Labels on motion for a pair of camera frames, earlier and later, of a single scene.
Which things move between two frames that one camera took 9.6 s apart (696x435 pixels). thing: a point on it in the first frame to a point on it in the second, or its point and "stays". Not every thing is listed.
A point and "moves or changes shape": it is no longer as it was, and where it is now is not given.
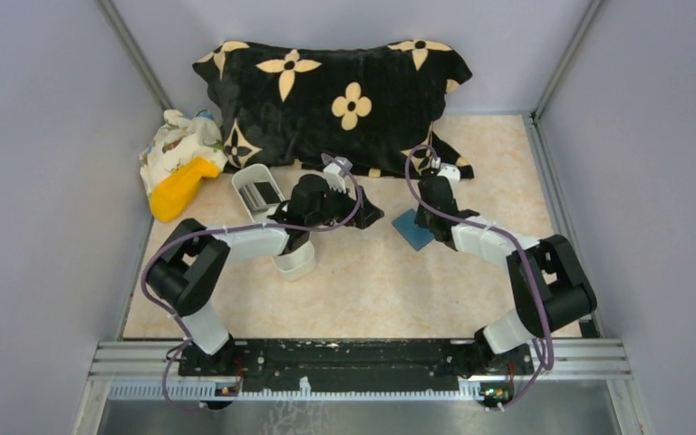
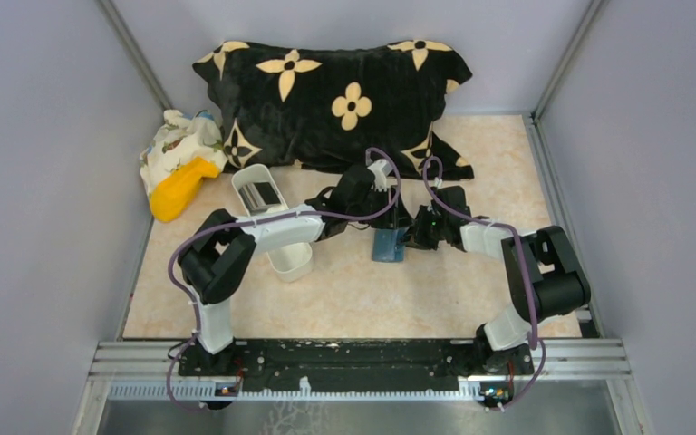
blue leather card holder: x=417 y=236 moves or changes shape
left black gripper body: x=352 y=204 to x=389 y=212
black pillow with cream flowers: x=370 y=109 stays
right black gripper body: x=430 y=221 stays
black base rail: x=357 y=364 stays
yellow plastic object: x=173 y=197 stays
